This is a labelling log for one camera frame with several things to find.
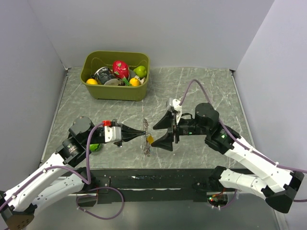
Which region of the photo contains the silver key yellow tag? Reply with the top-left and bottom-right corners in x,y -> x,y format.
146,135 -> 154,145

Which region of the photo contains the red dragon fruit toy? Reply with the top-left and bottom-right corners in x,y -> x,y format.
112,60 -> 130,80

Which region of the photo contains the left orange toy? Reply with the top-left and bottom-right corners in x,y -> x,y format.
86,78 -> 98,85

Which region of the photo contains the olive green plastic bin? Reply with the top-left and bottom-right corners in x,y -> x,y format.
81,51 -> 150,101

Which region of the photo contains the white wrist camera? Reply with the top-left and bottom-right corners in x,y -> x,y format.
166,98 -> 182,125
104,126 -> 121,143

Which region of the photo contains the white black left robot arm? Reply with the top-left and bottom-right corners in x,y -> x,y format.
0,116 -> 146,230

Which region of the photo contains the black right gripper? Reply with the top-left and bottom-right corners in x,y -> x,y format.
151,110 -> 209,151

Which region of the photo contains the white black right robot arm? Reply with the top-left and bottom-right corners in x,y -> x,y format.
152,100 -> 304,213

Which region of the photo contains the right orange toy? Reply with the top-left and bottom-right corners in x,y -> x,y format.
129,78 -> 141,87

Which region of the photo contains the green apple toy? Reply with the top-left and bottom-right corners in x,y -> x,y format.
133,66 -> 147,78

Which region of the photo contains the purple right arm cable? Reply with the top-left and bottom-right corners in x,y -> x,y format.
179,79 -> 307,210

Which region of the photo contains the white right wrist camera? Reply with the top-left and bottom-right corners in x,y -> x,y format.
166,98 -> 182,125

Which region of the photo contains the orange toy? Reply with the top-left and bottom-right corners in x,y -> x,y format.
86,78 -> 98,85
129,78 -> 141,87

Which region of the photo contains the green watermelon toy ball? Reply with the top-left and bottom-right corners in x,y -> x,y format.
90,144 -> 102,152

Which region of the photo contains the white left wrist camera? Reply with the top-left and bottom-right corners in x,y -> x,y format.
104,126 -> 121,143

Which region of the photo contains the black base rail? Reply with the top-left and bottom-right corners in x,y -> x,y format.
76,169 -> 240,204

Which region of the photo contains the black paper cup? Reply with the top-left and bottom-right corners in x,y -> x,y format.
94,67 -> 119,86

